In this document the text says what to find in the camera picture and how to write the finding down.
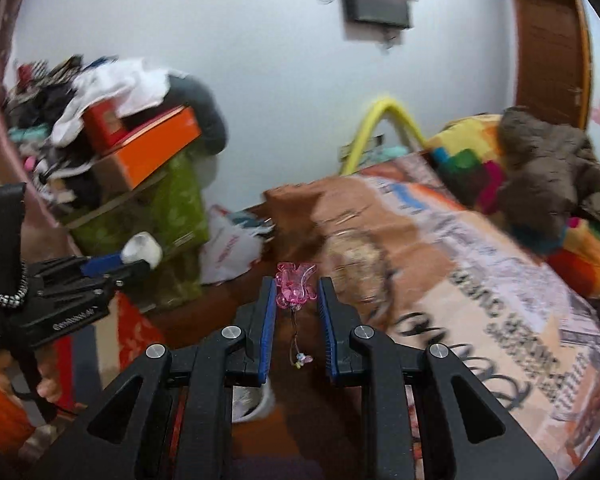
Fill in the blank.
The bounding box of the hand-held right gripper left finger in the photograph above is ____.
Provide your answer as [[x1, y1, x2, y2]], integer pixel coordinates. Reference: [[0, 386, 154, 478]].
[[35, 276, 279, 480]]

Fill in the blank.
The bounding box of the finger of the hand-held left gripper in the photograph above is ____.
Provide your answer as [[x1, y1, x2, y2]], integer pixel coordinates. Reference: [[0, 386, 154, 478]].
[[30, 252, 128, 286], [87, 262, 152, 291]]

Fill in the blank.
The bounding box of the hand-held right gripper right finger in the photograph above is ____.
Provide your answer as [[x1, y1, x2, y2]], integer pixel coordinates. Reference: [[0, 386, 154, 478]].
[[317, 276, 561, 480]]

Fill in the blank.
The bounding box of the white tissue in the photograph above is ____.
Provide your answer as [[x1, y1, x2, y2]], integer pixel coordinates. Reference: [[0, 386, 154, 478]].
[[121, 231, 163, 268]]

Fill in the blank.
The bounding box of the pink plastic keychain toy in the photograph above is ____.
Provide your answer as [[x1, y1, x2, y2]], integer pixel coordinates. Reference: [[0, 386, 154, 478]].
[[275, 261, 317, 368]]

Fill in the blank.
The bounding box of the person's left hand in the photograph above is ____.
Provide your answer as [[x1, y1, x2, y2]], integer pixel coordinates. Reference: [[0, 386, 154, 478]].
[[36, 352, 63, 403]]

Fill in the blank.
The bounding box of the white plastic bag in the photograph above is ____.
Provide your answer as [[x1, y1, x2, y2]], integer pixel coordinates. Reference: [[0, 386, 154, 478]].
[[198, 205, 266, 286]]

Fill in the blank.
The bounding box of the green patterned bag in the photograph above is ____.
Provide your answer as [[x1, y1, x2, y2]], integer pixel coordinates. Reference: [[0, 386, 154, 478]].
[[65, 152, 211, 311]]

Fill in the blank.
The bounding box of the orange cardboard box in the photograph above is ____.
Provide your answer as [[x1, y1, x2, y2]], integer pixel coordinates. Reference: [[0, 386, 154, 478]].
[[92, 106, 202, 191]]

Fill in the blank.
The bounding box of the red box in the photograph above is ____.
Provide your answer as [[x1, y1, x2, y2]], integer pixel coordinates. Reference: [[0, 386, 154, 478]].
[[81, 97, 131, 153]]

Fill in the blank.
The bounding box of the printed brown blanket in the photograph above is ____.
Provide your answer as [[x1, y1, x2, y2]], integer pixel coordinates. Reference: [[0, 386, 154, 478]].
[[265, 152, 600, 471]]

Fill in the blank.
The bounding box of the pile of dark clothes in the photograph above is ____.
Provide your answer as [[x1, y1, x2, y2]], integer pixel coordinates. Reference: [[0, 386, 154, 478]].
[[2, 57, 106, 206]]

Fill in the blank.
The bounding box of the white cloth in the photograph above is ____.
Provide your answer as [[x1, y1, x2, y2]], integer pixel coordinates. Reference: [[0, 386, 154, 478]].
[[50, 59, 171, 148]]

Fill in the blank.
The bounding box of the dark grey cloth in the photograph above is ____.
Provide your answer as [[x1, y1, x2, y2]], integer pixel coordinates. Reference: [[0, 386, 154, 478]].
[[165, 74, 229, 153]]

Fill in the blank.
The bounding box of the pink curtain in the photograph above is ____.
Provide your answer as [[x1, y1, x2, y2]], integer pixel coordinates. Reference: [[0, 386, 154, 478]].
[[0, 0, 76, 241]]

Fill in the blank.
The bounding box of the teal cloth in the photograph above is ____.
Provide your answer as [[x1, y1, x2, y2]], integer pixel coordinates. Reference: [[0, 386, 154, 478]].
[[375, 145, 411, 161]]

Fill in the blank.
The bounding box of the multicoloured checked blanket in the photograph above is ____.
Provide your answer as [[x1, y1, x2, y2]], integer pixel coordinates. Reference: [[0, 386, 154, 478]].
[[425, 114, 600, 301]]

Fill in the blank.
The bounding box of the yellow foam tube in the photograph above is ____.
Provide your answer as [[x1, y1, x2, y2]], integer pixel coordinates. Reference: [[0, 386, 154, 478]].
[[341, 94, 428, 177]]

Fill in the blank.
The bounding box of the brown padded jacket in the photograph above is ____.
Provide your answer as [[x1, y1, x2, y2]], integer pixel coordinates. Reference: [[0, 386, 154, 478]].
[[497, 106, 600, 251]]

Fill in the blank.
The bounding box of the brown wooden door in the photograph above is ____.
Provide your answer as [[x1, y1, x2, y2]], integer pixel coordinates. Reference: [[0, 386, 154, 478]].
[[510, 0, 593, 131]]

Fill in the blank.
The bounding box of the black and white beaded bracelet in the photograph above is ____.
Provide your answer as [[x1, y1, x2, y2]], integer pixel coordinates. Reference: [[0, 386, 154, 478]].
[[0, 280, 31, 311]]

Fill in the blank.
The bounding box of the small black wall monitor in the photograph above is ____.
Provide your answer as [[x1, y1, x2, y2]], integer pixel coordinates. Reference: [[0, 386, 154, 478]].
[[341, 0, 415, 31]]

